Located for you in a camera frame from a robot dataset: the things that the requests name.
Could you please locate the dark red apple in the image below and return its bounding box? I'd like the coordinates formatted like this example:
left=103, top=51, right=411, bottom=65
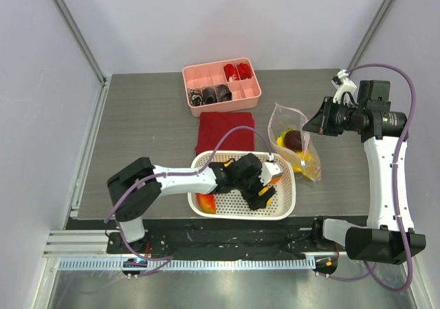
left=284, top=130, right=303, bottom=152

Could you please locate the clear zip top bag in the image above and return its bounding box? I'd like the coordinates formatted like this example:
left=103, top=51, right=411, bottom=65
left=267, top=103, right=321, bottom=182

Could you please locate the yellow banana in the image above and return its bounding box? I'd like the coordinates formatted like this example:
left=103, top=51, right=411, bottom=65
left=276, top=129, right=318, bottom=181

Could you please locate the small yellow bumpy fruit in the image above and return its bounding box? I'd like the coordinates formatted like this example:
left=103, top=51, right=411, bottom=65
left=276, top=136, right=285, bottom=148

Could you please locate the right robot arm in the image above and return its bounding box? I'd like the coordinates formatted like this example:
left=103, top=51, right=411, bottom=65
left=303, top=77, right=426, bottom=265

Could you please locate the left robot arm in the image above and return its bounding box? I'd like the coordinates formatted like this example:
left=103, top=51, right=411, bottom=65
left=107, top=153, right=283, bottom=253

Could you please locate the orange fruit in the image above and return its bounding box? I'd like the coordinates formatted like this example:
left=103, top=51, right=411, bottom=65
left=269, top=173, right=283, bottom=184

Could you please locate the white perforated plastic basket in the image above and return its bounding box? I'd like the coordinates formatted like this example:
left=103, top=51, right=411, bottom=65
left=187, top=151, right=296, bottom=221

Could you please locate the red yellow mango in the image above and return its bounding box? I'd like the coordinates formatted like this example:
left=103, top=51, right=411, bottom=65
left=197, top=193, right=217, bottom=214

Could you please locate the folded red cloth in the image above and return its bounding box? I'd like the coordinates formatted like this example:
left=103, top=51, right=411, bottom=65
left=195, top=112, right=255, bottom=155

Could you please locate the red item in organizer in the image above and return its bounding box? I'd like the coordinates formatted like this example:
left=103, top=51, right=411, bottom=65
left=223, top=63, right=239, bottom=82
left=236, top=63, right=253, bottom=80

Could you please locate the pink divided organizer box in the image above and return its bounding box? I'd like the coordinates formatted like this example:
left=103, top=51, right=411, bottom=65
left=182, top=57, right=261, bottom=117

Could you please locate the dark brown rolled item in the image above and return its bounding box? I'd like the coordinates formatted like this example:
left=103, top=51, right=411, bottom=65
left=216, top=84, right=232, bottom=103

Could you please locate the dark grey rolled item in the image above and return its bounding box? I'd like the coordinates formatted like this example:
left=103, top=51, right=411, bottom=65
left=201, top=87, right=217, bottom=105

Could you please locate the black white patterned item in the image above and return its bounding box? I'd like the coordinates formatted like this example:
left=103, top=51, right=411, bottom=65
left=188, top=89, right=204, bottom=107

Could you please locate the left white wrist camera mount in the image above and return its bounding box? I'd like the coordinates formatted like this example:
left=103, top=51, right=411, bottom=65
left=259, top=154, right=283, bottom=185

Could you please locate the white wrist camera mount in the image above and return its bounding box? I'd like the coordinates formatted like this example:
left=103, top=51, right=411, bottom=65
left=331, top=70, right=357, bottom=104
left=259, top=154, right=283, bottom=185

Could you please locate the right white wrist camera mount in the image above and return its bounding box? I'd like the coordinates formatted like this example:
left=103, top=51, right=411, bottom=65
left=331, top=70, right=357, bottom=104

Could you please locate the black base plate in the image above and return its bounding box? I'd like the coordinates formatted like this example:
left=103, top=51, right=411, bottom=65
left=105, top=217, right=343, bottom=262

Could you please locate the white slotted cable duct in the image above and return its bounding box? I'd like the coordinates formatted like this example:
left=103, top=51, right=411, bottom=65
left=58, top=257, right=316, bottom=271

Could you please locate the right aluminium frame post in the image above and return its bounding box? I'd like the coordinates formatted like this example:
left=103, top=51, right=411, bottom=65
left=348, top=0, right=396, bottom=68

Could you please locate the aluminium frame post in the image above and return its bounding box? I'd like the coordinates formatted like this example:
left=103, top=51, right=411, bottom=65
left=348, top=0, right=396, bottom=68
left=52, top=0, right=106, bottom=85

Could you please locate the left aluminium frame post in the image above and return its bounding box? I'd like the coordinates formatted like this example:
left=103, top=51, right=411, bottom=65
left=52, top=0, right=106, bottom=85

